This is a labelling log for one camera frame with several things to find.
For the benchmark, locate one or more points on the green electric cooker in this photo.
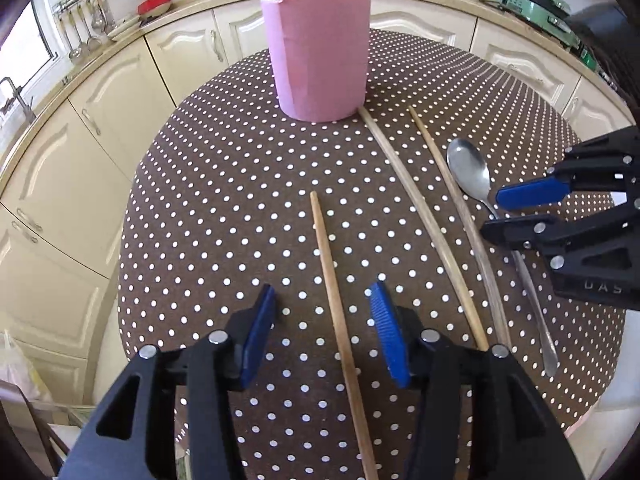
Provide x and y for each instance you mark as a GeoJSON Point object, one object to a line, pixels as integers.
{"type": "Point", "coordinates": [535, 5]}

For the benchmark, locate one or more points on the red pot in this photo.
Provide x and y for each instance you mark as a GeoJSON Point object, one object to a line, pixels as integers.
{"type": "Point", "coordinates": [155, 5]}

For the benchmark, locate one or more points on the kitchen window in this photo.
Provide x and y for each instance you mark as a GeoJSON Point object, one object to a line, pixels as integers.
{"type": "Point", "coordinates": [25, 45]}

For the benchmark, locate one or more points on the translucent plastic bag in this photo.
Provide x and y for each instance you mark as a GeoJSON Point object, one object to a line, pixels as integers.
{"type": "Point", "coordinates": [17, 365]}

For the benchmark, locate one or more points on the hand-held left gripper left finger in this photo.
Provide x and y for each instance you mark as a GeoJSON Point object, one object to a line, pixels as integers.
{"type": "Point", "coordinates": [257, 330]}

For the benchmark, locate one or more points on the pink utensil cup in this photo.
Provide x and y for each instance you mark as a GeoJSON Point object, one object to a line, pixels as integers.
{"type": "Point", "coordinates": [320, 60]}

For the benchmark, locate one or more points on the hanging metal ladle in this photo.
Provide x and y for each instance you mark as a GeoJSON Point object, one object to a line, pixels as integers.
{"type": "Point", "coordinates": [74, 52]}

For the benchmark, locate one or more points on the grey kitchen faucet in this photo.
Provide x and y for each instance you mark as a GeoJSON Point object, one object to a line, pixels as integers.
{"type": "Point", "coordinates": [19, 95]}

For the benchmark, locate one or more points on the stack of white bowls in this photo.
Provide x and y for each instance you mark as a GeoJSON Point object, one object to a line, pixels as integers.
{"type": "Point", "coordinates": [125, 27]}

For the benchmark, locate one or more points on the long wooden chopstick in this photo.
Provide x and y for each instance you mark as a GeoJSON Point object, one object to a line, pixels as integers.
{"type": "Point", "coordinates": [430, 220]}
{"type": "Point", "coordinates": [451, 180]}

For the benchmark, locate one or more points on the brown polka dot tablecloth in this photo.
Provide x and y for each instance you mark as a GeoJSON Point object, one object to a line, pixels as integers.
{"type": "Point", "coordinates": [225, 185]}

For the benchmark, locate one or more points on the dark glass bottle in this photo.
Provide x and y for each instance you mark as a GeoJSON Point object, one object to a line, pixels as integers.
{"type": "Point", "coordinates": [585, 57]}

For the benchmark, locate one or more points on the hanging metal spatula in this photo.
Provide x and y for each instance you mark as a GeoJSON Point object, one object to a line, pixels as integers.
{"type": "Point", "coordinates": [90, 40]}

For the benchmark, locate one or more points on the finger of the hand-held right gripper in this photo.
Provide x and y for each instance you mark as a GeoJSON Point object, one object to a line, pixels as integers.
{"type": "Point", "coordinates": [575, 235]}
{"type": "Point", "coordinates": [530, 194]}

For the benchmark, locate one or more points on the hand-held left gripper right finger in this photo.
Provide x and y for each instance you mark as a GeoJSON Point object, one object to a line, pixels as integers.
{"type": "Point", "coordinates": [387, 335]}

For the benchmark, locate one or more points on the stainless steel spoon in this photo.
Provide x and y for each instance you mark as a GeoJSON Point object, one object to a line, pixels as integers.
{"type": "Point", "coordinates": [467, 167]}

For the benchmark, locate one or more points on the hanging metal skimmer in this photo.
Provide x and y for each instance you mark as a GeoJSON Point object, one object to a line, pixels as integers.
{"type": "Point", "coordinates": [102, 20]}

